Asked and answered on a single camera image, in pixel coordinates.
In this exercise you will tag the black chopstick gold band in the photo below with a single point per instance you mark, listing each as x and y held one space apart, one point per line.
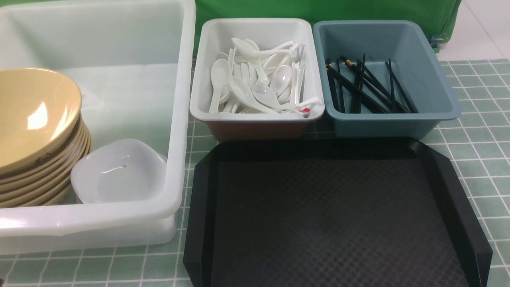
393 80
377 88

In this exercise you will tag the white square sauce dish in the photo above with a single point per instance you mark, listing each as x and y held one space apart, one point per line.
125 170

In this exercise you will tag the tan noodle bowl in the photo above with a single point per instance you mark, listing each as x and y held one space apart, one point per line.
38 110

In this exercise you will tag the white soup spoon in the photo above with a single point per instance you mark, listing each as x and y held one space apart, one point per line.
244 95
262 77
281 79
249 52
219 74

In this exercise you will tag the top stacked tan bowl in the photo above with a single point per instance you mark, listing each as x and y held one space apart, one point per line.
48 159

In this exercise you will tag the white spoon bin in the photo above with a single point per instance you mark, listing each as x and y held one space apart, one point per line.
234 121

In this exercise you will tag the white spoon with red sticker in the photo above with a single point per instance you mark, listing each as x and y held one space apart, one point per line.
304 108

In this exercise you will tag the black serving tray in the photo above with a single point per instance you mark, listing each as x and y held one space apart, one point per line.
387 212

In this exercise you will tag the white soup spoon top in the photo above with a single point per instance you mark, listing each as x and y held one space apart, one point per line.
262 77

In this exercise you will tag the black chopstick in bin crossing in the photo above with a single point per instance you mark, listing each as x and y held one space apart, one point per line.
340 88

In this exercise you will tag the black chopstick in bin upright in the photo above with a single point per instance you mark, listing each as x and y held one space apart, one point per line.
359 80

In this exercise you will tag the large translucent white tub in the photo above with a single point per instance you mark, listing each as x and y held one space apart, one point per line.
132 60

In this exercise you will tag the blue-grey chopstick bin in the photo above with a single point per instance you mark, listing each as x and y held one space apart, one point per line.
413 62

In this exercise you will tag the green checked tablecloth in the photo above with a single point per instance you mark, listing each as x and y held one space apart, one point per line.
477 142

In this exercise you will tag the green backdrop cloth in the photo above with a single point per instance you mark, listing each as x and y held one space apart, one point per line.
435 17

